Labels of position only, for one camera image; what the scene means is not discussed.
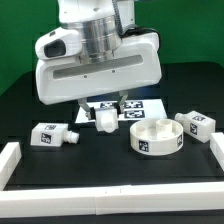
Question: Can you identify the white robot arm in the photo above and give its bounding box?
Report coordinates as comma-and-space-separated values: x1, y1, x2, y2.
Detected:
35, 0, 161, 118

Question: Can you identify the white barrier wall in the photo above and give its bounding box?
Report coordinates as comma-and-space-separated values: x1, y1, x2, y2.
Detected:
0, 142, 22, 191
210, 132, 224, 171
0, 182, 224, 218

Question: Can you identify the white right barrier wall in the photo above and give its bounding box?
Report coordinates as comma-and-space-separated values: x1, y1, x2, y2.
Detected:
210, 132, 224, 171

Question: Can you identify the white marker paper sheet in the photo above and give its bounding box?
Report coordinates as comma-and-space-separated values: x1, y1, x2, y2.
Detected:
75, 99, 167, 123

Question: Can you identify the white front barrier wall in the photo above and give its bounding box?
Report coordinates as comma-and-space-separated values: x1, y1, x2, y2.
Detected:
0, 182, 224, 218

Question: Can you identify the white round stool seat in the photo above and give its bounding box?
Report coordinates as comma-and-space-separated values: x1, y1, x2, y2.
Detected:
130, 119, 184, 156

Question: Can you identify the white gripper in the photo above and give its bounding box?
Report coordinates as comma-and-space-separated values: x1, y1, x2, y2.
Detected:
36, 32, 162, 119

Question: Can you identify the white left barrier wall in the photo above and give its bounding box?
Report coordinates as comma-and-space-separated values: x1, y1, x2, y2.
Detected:
0, 142, 22, 191

